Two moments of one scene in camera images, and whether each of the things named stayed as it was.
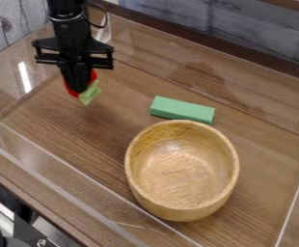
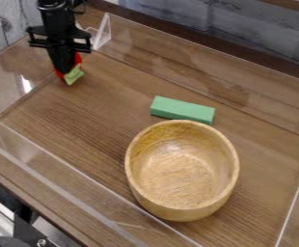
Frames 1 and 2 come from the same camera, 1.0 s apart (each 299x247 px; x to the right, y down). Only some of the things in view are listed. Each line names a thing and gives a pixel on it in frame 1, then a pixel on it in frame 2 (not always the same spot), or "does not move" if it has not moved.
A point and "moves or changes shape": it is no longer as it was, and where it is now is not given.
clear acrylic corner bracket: (102, 33) does not move
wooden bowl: (182, 164) does not move
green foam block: (182, 110) does not move
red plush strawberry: (93, 91) moves or changes shape
